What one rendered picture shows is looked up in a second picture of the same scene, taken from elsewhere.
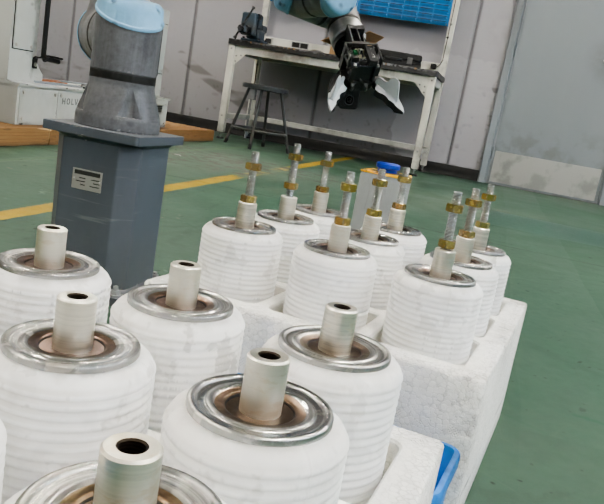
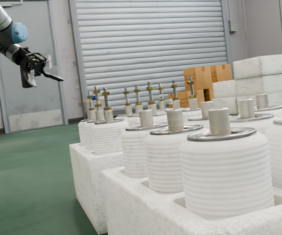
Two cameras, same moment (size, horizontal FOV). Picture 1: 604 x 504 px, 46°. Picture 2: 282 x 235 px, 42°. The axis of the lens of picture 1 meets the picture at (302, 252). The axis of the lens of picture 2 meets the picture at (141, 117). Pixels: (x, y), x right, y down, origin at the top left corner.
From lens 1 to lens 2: 0.60 m
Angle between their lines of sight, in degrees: 39
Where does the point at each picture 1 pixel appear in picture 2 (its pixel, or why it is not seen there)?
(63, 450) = not seen: outside the picture
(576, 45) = not seen: hidden behind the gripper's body
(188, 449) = not seen: outside the picture
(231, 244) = (118, 127)
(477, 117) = not seen: outside the picture
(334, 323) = (265, 98)
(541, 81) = (17, 77)
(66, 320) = (251, 106)
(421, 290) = (200, 113)
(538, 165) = (31, 116)
